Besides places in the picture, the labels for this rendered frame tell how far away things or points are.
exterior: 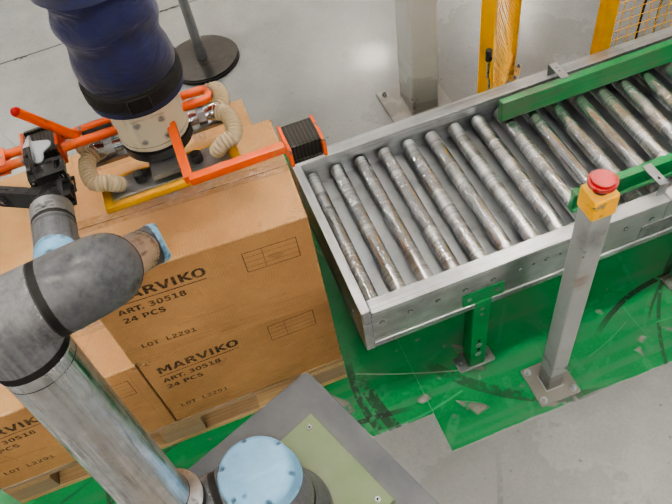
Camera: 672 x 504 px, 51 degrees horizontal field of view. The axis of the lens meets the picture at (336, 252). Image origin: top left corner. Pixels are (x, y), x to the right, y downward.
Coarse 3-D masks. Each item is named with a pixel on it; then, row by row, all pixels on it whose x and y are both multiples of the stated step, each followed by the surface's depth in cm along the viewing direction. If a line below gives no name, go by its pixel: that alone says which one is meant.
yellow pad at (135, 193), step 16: (192, 160) 168; (208, 160) 169; (224, 160) 168; (128, 176) 169; (144, 176) 166; (176, 176) 167; (112, 192) 167; (128, 192) 166; (144, 192) 166; (160, 192) 166; (112, 208) 165
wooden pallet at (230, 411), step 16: (320, 368) 245; (336, 368) 248; (272, 384) 242; (288, 384) 255; (240, 400) 242; (256, 400) 252; (192, 416) 238; (208, 416) 251; (224, 416) 250; (240, 416) 250; (160, 432) 239; (176, 432) 243; (192, 432) 246; (32, 480) 233; (48, 480) 237; (64, 480) 243; (80, 480) 244; (16, 496) 237; (32, 496) 241
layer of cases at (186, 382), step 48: (0, 240) 243; (96, 336) 214; (240, 336) 214; (288, 336) 223; (336, 336) 233; (0, 384) 208; (144, 384) 215; (192, 384) 224; (240, 384) 234; (0, 432) 207; (48, 432) 216; (0, 480) 226
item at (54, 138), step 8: (40, 128) 164; (32, 136) 163; (40, 136) 163; (48, 136) 163; (56, 136) 160; (56, 144) 159; (48, 152) 159; (56, 152) 159; (64, 152) 162; (64, 160) 163
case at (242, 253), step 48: (192, 144) 201; (240, 144) 199; (96, 192) 194; (192, 192) 190; (240, 192) 188; (288, 192) 186; (192, 240) 180; (240, 240) 179; (288, 240) 184; (144, 288) 182; (192, 288) 187; (240, 288) 194; (288, 288) 200; (144, 336) 197; (192, 336) 204
